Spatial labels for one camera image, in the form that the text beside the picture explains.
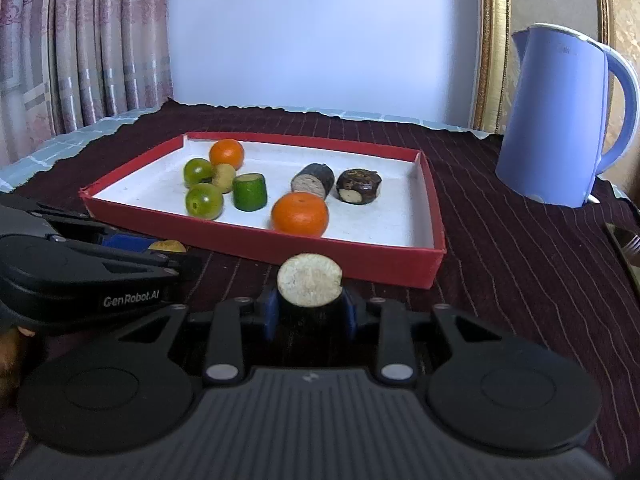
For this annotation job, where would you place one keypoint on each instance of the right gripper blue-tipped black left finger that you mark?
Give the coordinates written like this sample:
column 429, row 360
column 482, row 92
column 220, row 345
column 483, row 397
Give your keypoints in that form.
column 233, row 321

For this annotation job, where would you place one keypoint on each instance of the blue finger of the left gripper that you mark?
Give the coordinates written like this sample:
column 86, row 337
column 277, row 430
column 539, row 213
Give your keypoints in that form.
column 127, row 241

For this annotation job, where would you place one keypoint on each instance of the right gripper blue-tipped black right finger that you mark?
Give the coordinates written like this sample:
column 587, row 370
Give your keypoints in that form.
column 381, row 335

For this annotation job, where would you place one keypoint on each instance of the yellow fruit piece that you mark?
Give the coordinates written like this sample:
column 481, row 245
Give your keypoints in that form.
column 167, row 246

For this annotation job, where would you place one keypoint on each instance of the pale cut fruit slice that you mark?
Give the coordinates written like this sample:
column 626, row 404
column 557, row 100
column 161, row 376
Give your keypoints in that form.
column 310, row 280

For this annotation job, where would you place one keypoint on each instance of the pale yellow round fruit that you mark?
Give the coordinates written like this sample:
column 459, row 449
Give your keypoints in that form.
column 223, row 177

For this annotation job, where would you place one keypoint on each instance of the small orange tangerine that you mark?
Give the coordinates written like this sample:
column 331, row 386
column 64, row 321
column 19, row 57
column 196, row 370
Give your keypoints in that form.
column 227, row 151

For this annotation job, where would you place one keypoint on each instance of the large orange tangerine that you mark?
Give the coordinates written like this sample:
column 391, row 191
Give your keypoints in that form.
column 300, row 213

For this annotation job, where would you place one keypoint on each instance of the dark sugarcane chunk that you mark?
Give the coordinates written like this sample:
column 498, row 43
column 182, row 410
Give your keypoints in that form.
column 316, row 179

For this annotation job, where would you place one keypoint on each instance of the person's left hand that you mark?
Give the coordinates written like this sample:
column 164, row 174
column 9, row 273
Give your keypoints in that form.
column 19, row 350

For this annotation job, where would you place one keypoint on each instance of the green cherry tomato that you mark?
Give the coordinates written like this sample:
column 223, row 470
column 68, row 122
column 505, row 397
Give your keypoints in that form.
column 198, row 170
column 204, row 201

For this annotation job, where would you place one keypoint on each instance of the red shallow box tray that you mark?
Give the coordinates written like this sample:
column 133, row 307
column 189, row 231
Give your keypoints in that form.
column 372, row 208

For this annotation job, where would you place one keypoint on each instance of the green cucumber chunk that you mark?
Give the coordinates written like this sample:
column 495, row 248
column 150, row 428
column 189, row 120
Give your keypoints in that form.
column 249, row 192

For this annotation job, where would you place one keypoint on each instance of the dark brown chestnut piece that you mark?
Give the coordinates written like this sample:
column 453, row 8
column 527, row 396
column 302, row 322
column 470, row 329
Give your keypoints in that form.
column 358, row 186

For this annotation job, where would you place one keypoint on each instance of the pink floral curtain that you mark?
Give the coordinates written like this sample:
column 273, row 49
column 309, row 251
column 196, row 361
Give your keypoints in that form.
column 66, row 64

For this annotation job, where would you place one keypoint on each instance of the blue electric kettle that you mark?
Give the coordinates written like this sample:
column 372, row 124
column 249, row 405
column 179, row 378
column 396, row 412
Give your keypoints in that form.
column 552, row 150

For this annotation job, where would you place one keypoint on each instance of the gold picture frame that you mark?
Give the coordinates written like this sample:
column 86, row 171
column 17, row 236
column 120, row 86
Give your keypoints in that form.
column 496, row 68

